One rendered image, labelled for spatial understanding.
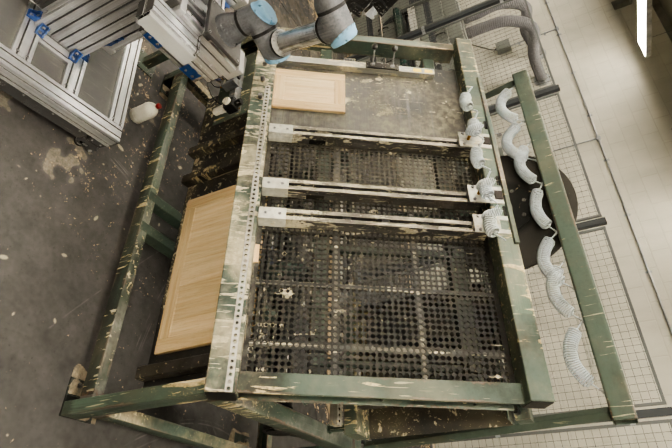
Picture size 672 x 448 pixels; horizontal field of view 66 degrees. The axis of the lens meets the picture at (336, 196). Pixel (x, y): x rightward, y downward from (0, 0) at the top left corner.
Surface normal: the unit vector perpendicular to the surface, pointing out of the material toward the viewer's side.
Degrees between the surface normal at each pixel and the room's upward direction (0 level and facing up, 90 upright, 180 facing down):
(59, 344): 0
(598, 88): 90
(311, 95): 57
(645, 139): 90
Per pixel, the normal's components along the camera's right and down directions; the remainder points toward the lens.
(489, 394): 0.11, -0.59
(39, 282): 0.89, -0.26
